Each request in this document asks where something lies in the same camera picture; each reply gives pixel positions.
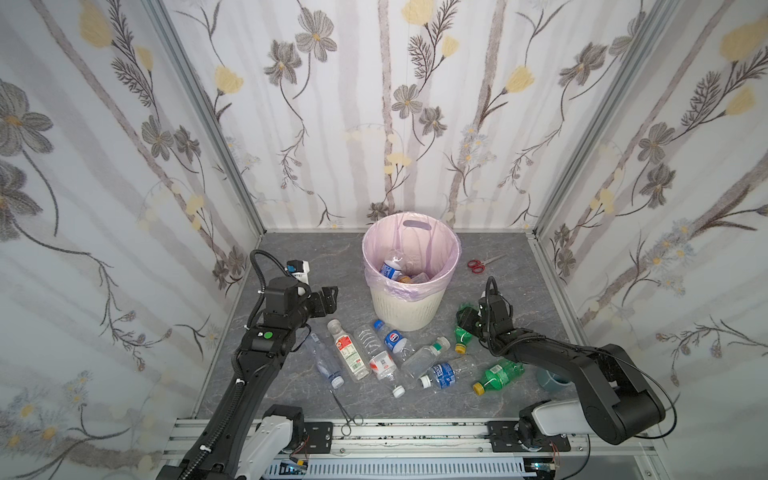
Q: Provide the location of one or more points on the metal forceps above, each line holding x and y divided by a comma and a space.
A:
349, 420

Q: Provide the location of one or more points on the Pepsi label bottle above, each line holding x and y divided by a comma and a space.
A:
399, 346

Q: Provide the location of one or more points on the clear bottle green cap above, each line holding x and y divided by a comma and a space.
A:
422, 360

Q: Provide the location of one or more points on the cream plastic waste bin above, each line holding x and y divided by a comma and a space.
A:
406, 316

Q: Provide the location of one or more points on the pink bin liner bag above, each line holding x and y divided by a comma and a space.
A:
423, 243

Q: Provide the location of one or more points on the Pocari Sweat bottle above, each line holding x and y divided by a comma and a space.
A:
420, 278

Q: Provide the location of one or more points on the red white label bottle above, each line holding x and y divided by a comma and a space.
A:
349, 354

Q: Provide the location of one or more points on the blue label bottle white cap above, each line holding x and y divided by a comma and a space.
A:
446, 374

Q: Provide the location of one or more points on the clear ribbed water bottle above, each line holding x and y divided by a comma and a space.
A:
380, 361

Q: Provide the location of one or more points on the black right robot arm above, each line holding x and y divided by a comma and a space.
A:
616, 400

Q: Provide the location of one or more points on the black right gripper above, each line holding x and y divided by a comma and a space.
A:
471, 321

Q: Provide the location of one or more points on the red handled scissors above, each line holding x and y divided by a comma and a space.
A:
479, 266

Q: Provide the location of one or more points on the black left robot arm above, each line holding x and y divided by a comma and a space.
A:
225, 450

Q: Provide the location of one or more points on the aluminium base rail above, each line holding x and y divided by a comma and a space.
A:
451, 448

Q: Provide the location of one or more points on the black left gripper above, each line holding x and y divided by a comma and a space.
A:
327, 300

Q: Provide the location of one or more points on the green soda bottle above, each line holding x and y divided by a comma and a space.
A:
498, 376
462, 337

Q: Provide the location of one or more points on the small clear bottle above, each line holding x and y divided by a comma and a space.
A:
325, 363

